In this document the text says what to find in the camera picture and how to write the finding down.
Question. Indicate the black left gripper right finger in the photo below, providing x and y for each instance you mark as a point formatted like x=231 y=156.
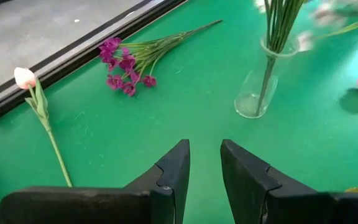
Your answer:
x=291 y=208

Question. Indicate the green table mat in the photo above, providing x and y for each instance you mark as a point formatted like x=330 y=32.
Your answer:
x=197 y=109

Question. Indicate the clear glass vase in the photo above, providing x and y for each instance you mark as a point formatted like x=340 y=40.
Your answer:
x=250 y=102

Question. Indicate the pink tulip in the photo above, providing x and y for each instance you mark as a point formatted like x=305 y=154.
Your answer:
x=25 y=77

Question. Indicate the black aluminium table frame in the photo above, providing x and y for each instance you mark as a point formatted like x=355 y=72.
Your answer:
x=73 y=59

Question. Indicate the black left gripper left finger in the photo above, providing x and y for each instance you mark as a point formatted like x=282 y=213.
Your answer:
x=104 y=205

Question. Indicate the white flower bunch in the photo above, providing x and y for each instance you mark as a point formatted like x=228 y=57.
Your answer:
x=304 y=40

